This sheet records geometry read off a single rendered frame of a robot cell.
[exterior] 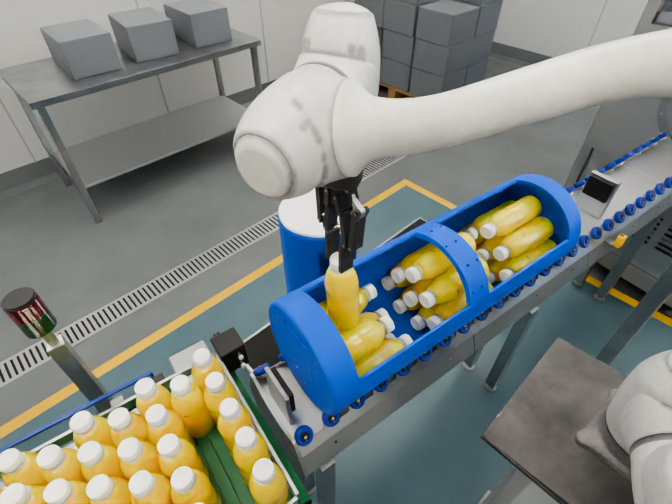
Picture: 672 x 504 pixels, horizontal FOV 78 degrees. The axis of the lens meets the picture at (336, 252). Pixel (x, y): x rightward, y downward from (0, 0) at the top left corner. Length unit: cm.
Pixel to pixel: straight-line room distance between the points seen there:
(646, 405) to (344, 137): 71
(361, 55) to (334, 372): 57
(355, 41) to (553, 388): 89
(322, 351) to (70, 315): 218
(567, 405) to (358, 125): 86
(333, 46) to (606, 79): 29
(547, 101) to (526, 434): 75
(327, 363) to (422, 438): 131
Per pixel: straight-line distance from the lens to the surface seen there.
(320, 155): 42
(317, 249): 136
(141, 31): 328
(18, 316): 107
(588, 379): 119
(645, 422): 92
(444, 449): 210
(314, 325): 85
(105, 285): 292
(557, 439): 107
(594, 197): 180
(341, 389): 88
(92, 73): 322
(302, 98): 43
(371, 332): 94
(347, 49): 55
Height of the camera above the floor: 191
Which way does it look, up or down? 44 degrees down
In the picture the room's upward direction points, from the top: straight up
